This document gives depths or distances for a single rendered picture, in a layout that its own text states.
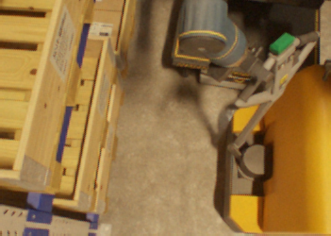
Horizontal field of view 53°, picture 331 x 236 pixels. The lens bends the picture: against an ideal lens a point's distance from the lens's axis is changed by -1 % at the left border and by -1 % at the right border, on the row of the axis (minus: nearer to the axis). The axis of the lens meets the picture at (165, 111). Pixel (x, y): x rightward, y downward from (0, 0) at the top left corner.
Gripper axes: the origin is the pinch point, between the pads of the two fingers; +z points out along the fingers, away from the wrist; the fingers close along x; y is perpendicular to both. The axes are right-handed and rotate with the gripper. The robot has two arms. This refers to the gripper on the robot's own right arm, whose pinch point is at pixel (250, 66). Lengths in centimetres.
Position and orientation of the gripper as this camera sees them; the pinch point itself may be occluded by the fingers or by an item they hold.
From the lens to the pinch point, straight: 109.5
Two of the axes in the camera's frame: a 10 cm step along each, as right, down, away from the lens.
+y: 5.6, -8.0, -2.1
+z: 5.4, 1.6, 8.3
